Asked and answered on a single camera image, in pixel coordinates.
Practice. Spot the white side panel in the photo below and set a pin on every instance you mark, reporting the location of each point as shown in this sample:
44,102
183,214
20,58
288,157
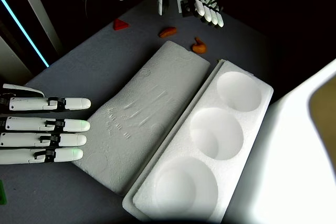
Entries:
10,58

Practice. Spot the large white rounded casing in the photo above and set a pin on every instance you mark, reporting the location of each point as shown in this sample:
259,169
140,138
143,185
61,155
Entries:
288,169

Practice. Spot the orange elongated toy bread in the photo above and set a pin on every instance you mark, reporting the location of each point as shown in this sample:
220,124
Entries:
167,32

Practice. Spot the white styrofoam tray with wells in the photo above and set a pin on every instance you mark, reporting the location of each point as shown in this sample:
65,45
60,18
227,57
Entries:
215,134

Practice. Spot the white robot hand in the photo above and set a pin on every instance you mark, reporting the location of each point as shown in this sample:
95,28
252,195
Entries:
199,3
26,124

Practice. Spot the orange curved toy food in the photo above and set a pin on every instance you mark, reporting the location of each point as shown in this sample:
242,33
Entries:
199,48

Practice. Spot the white frame post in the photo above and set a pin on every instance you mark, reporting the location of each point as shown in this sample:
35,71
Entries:
39,11

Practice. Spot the green toy piece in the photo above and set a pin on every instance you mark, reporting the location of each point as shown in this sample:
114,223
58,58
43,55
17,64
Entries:
2,192

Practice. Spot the grey table cloth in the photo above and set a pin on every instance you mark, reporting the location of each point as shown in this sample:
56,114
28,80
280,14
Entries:
92,64

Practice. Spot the red triangular toy block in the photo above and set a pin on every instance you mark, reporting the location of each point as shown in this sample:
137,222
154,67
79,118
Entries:
120,24

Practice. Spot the cyan light strip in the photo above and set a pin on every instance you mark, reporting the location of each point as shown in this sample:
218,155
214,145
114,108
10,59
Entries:
23,30

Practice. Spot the white styrofoam lid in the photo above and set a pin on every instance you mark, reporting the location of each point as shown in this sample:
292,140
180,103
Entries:
147,108

